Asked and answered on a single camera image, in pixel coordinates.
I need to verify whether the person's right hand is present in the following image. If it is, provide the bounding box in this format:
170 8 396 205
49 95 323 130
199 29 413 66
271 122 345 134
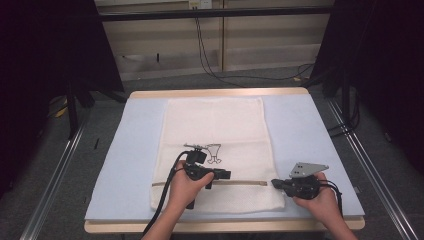
292 171 344 222

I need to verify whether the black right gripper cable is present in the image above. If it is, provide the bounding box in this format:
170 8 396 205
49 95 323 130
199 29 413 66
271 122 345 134
318 179 345 218

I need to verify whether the wooden table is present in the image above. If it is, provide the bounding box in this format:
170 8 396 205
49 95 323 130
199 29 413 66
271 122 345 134
83 87 366 235

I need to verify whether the black horizontal bar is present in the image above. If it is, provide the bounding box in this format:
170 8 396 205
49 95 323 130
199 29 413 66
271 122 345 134
98 5 335 23

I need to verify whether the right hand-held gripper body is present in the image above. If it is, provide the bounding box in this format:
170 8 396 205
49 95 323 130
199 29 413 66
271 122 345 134
282 162 330 201

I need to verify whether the person's left hand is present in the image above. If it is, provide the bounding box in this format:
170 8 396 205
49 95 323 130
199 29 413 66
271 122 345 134
168 160 215 215

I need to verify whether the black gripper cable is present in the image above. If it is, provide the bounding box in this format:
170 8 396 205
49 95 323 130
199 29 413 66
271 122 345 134
318 179 345 218
141 150 192 238

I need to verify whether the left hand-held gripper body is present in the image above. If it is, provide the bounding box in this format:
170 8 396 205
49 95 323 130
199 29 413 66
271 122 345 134
183 143 215 210

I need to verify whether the black curtain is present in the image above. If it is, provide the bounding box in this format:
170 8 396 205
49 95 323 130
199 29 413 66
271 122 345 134
309 0 424 175
0 0 125 199

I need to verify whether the light blue table mat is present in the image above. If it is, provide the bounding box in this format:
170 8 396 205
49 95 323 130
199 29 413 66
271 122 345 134
84 93 366 223

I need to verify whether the white wall outlet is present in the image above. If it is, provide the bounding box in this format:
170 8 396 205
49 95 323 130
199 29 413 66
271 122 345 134
187 0 214 10

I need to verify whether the metal floor rail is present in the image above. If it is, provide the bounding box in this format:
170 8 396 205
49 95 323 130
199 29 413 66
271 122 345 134
19 121 86 240
325 97 420 240

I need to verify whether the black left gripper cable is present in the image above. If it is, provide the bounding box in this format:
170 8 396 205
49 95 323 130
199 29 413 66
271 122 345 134
141 150 192 238

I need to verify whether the black floor cable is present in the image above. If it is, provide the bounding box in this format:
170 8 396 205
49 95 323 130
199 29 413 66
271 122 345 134
194 7 316 90

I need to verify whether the white towel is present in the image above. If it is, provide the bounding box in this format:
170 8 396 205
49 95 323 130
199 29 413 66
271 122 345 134
149 96 287 214

